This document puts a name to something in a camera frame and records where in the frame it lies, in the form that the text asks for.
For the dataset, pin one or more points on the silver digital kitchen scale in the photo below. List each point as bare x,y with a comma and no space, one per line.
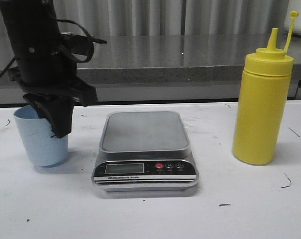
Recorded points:
145,154

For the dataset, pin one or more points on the yellow squeeze bottle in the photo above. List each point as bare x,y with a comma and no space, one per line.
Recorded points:
264,88

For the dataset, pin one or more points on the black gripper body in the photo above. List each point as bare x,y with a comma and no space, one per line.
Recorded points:
51,71

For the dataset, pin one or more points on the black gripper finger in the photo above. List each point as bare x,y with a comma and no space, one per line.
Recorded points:
59,114
39,104

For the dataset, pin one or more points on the grey stone counter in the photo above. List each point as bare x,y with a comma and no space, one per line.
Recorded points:
165,68

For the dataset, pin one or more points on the grey curtain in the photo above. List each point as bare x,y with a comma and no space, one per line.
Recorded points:
173,17

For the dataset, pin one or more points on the light blue plastic cup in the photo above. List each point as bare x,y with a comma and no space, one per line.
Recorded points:
43,148

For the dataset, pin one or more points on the white blender appliance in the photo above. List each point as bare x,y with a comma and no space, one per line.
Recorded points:
293,5

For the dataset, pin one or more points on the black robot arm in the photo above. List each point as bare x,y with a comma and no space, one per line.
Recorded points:
31,22

